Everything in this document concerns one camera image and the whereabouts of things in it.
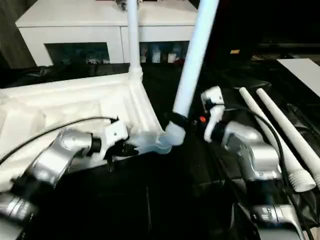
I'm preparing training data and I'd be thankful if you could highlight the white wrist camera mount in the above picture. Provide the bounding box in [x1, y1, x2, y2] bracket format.
[200, 86, 226, 143]
[99, 122, 130, 161]

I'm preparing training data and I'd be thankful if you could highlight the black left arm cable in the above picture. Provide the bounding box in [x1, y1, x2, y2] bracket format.
[0, 116, 120, 163]

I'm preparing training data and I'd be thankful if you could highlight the white flat board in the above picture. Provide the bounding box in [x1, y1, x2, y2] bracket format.
[276, 58, 320, 97]

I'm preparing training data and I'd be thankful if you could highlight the grey pleated curtain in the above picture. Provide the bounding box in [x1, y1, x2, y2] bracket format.
[0, 0, 38, 68]

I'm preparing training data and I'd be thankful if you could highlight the white plastic table top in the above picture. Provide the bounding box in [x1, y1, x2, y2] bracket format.
[0, 71, 173, 193]

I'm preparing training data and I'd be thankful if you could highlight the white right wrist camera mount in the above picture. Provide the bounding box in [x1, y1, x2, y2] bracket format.
[200, 86, 226, 143]

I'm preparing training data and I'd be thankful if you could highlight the white plastic table leg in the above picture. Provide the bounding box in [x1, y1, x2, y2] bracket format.
[238, 87, 317, 193]
[126, 0, 144, 81]
[256, 88, 320, 188]
[163, 0, 221, 147]

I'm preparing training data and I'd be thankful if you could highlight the white sideboard cabinet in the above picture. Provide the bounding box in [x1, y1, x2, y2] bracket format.
[14, 0, 201, 67]

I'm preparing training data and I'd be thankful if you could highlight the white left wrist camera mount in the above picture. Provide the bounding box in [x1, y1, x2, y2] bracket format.
[99, 122, 130, 161]

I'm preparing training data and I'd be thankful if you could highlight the black table mat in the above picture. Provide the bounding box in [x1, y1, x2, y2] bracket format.
[0, 62, 320, 240]

